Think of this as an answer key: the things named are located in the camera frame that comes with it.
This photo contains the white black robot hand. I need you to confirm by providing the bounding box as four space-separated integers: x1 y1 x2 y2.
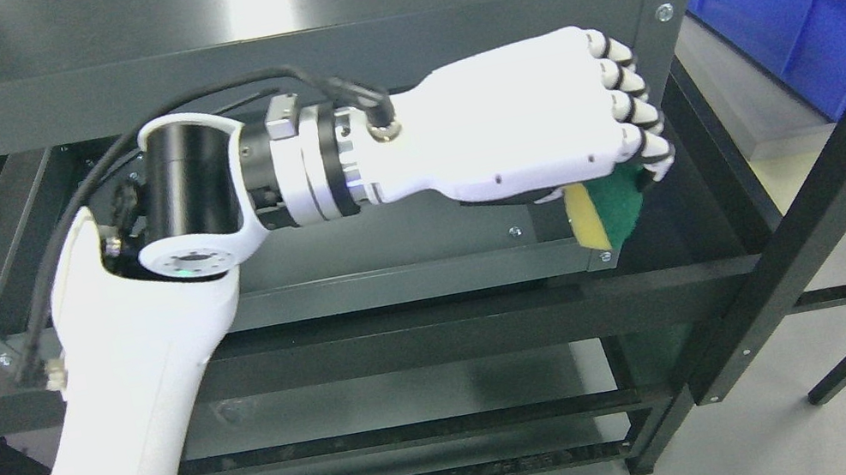
351 26 675 205

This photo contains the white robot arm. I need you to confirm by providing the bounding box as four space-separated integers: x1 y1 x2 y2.
49 83 394 475

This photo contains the green yellow sponge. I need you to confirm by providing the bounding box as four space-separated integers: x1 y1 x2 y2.
561 165 652 252

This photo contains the dark grey metal shelf rack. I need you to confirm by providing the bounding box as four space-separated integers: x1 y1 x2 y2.
0 0 846 475

